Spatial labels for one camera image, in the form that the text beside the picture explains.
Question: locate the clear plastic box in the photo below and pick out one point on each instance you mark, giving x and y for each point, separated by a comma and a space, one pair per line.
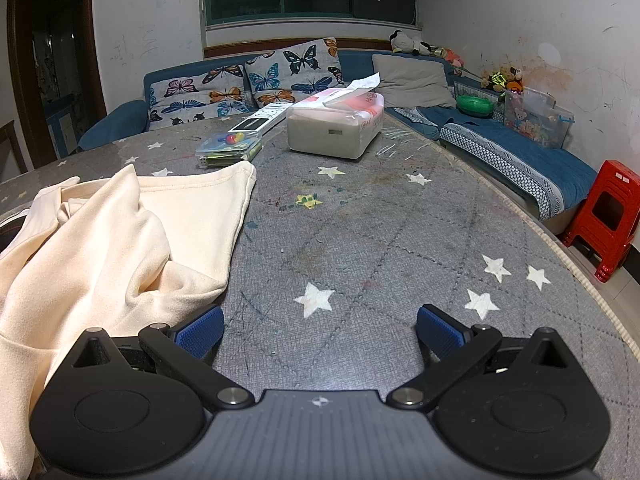
227, 151

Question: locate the wooden chair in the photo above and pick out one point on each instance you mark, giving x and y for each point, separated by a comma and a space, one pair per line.
10, 135

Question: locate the red plastic stool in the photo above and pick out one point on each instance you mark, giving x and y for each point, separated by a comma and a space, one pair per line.
607, 210

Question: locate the brown teddy plush toys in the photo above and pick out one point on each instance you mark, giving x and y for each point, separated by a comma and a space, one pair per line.
502, 77

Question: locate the blue sofa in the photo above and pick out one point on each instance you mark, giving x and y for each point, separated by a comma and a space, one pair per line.
360, 62

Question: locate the blue patterned sofa cover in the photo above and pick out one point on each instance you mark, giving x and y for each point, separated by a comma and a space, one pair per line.
500, 155

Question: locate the black and white plush toy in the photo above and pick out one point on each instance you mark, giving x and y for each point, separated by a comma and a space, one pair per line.
402, 40

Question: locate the orange plush toy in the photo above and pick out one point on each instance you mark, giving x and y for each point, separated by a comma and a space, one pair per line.
445, 56

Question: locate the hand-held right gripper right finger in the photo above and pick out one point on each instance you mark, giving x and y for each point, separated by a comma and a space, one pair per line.
437, 331

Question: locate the grey cushion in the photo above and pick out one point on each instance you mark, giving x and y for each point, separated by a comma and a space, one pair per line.
412, 80

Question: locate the large white tissue pack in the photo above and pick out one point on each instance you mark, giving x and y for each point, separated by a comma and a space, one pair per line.
330, 130

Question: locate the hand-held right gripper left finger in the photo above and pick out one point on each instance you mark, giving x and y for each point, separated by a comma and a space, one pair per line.
202, 331

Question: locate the cream garment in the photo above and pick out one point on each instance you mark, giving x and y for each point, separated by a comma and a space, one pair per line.
100, 260

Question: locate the blue cabinet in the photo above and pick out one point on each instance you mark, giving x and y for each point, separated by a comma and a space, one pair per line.
60, 125

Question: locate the green bowl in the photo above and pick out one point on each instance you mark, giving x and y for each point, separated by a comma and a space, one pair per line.
474, 105

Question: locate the long butterfly print cushion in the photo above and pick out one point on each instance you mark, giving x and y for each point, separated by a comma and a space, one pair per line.
200, 95

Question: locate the clear storage box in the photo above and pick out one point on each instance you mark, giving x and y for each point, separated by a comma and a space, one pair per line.
535, 120

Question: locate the black round induction cooker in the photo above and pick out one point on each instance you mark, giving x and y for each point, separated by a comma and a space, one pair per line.
7, 240

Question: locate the square butterfly print cushion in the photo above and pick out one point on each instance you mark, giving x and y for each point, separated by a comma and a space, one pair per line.
295, 70

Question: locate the brown wooden door frame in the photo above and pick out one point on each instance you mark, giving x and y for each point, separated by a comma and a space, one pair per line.
22, 60

